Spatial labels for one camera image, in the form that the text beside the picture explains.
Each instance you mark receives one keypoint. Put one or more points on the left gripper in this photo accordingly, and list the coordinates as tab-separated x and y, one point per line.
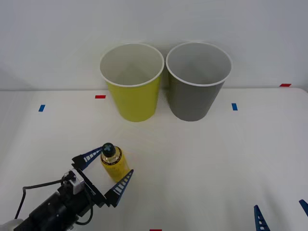
92	192

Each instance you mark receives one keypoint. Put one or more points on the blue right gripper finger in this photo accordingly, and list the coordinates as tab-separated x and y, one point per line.
260	220
305	206

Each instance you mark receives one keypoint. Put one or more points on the small yellow plastic bottle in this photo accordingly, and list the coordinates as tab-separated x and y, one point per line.
116	166

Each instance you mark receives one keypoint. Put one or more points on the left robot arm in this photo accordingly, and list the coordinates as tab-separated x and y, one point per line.
48	211

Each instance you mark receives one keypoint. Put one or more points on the yellow-green plastic bin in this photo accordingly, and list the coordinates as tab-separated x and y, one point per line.
134	101

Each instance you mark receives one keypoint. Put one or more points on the grey plastic bin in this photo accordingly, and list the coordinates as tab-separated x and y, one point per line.
195	102

